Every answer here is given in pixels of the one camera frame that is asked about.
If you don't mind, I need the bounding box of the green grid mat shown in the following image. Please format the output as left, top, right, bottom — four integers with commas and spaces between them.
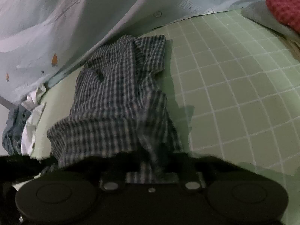
32, 10, 299, 224

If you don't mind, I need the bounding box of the red knitted folded garment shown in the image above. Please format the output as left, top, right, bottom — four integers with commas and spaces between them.
265, 0, 300, 33

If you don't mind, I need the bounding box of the blue plaid shirt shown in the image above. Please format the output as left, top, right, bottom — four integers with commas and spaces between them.
47, 35, 182, 183

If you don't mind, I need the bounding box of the white crumpled cloth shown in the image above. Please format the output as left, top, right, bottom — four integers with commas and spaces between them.
21, 84, 46, 155

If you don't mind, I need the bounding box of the light blue carrot-print curtain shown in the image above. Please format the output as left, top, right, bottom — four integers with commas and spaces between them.
1, 0, 253, 103

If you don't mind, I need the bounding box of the blue denim crumpled cloth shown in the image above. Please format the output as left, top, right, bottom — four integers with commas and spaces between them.
2, 105, 31, 155

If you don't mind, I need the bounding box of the light grey folded garment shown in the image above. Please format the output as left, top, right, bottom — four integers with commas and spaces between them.
241, 1, 299, 43

